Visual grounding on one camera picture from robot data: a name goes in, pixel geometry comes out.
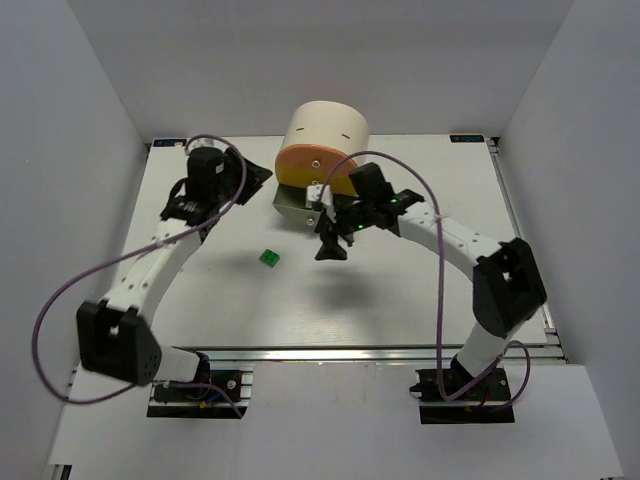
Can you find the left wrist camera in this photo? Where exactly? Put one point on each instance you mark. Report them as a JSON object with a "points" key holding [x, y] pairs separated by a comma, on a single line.
{"points": [[199, 143]]}

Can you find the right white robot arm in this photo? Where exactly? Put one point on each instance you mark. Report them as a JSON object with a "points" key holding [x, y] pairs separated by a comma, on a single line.
{"points": [[507, 288]]}

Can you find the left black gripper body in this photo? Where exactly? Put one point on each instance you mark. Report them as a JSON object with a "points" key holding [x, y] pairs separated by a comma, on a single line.
{"points": [[248, 176]]}

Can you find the yellow drawer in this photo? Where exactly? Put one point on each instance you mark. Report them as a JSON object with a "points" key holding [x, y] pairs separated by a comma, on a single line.
{"points": [[302, 176]]}

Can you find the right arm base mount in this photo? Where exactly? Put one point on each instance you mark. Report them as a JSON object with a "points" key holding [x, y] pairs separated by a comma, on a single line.
{"points": [[482, 404]]}

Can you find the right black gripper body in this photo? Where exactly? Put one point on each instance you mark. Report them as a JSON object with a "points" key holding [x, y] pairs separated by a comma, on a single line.
{"points": [[336, 226]]}

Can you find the green lego brick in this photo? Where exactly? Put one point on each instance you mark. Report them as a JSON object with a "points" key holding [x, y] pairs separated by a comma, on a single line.
{"points": [[269, 257]]}

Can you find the blue label left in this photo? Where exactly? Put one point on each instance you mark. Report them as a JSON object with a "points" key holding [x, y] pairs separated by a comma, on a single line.
{"points": [[169, 142]]}

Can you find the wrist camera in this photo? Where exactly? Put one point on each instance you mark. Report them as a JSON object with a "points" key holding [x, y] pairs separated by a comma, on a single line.
{"points": [[319, 198], [199, 143]]}

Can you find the orange top drawer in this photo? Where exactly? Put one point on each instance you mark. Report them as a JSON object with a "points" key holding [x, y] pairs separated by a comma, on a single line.
{"points": [[304, 154]]}

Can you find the cream drawer cabinet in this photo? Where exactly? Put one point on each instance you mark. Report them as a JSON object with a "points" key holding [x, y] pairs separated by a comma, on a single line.
{"points": [[328, 124]]}

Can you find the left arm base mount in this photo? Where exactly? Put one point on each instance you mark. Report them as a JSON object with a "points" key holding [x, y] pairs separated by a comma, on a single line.
{"points": [[224, 393]]}

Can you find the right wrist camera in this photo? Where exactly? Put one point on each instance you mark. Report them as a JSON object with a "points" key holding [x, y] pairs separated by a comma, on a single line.
{"points": [[319, 198]]}

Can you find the aluminium rail front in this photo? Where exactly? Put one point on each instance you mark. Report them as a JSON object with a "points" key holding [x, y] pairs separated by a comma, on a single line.
{"points": [[552, 353]]}

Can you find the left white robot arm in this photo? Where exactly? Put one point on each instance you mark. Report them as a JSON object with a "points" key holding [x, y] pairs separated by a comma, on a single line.
{"points": [[115, 335]]}

